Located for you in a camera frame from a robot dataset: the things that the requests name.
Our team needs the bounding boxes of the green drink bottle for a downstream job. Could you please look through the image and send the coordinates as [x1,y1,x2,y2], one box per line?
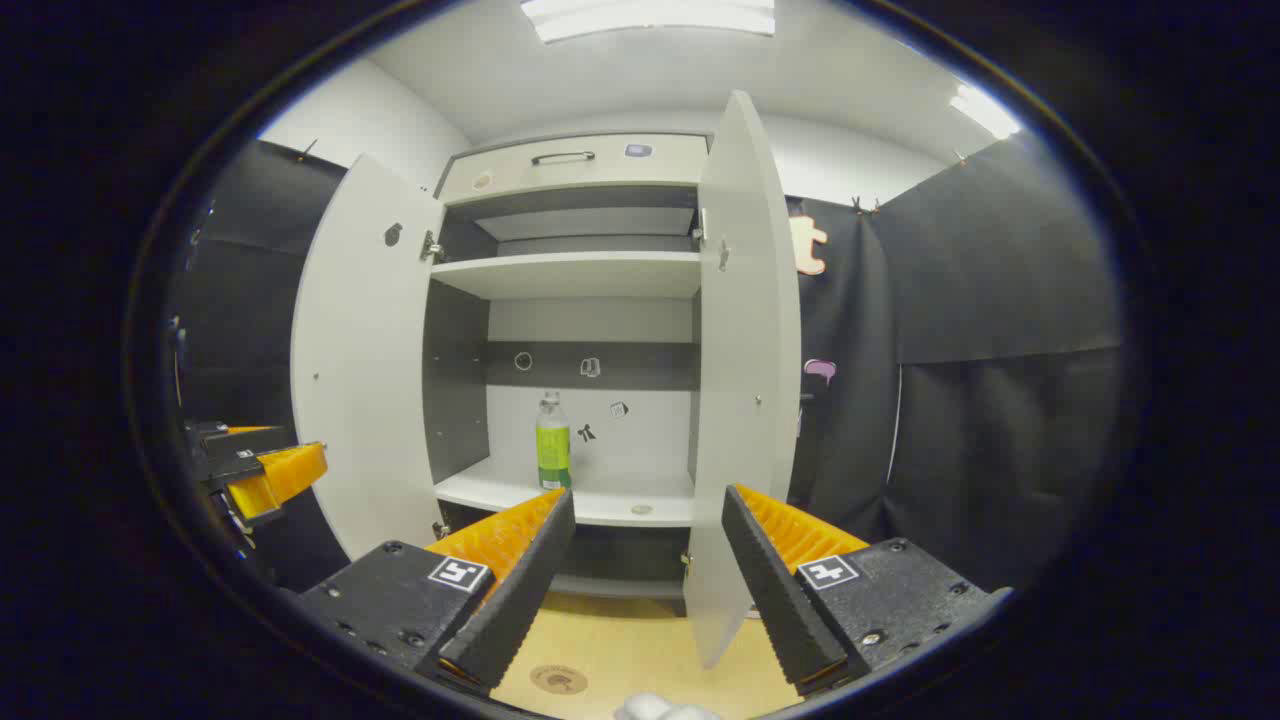
[536,391,572,491]

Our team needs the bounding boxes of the white cabinet door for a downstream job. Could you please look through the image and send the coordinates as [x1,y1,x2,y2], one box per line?
[683,90,803,669]
[290,153,446,561]

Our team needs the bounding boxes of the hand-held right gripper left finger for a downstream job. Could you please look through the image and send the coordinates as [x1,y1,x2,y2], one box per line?
[298,487,577,696]

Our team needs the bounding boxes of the round cork coaster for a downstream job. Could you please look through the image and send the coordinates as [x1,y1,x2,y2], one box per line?
[529,665,589,696]

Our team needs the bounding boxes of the white cabinet drawer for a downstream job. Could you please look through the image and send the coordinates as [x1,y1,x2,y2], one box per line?
[437,134,709,204]

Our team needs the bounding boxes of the black backdrop cloth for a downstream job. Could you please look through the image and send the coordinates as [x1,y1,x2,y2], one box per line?
[165,135,1126,593]

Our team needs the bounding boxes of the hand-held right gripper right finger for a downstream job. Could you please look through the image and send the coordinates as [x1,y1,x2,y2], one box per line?
[722,484,1011,698]

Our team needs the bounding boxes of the large ceiling light panel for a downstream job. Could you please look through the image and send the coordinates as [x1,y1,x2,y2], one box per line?
[520,0,777,44]

